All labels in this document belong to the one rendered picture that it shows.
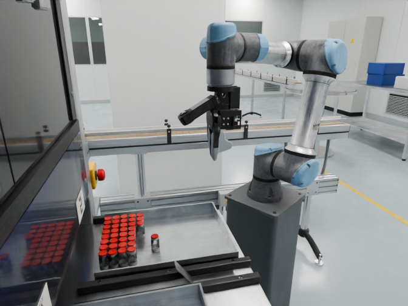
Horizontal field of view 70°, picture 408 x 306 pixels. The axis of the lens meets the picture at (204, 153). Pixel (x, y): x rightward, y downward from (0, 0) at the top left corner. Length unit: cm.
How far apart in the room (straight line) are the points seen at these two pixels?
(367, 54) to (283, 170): 630
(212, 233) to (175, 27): 164
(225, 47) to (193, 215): 52
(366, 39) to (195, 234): 669
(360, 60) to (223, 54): 654
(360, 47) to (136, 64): 570
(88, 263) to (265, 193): 73
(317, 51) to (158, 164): 159
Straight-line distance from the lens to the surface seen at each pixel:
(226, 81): 77
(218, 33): 77
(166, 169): 239
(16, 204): 44
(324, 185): 222
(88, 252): 87
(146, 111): 224
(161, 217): 97
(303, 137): 112
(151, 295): 68
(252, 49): 83
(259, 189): 124
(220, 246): 84
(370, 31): 731
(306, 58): 115
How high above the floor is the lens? 138
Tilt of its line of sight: 19 degrees down
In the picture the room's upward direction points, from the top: straight up
